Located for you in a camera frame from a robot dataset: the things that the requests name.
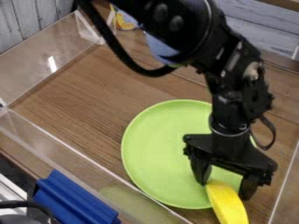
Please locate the yellow blue labelled can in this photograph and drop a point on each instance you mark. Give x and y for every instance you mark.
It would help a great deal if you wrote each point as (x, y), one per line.
(126, 23)

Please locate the yellow toy banana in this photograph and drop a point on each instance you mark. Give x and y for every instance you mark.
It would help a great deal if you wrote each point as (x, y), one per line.
(226, 203)

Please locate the clear acrylic tray wall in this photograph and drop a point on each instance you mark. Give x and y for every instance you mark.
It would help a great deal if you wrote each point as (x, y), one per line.
(39, 153)

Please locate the blue plastic block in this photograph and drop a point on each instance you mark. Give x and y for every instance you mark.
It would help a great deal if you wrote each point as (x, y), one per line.
(73, 204)

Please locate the green round plate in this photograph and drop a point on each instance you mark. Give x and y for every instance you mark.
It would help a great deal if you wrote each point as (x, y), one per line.
(153, 152)

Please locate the clear acrylic corner bracket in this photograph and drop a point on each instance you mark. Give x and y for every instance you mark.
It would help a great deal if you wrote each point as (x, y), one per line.
(87, 31)

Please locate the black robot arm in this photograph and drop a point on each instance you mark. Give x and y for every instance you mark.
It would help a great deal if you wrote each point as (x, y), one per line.
(194, 28)

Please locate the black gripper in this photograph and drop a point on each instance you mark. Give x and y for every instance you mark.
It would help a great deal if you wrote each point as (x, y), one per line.
(229, 149)

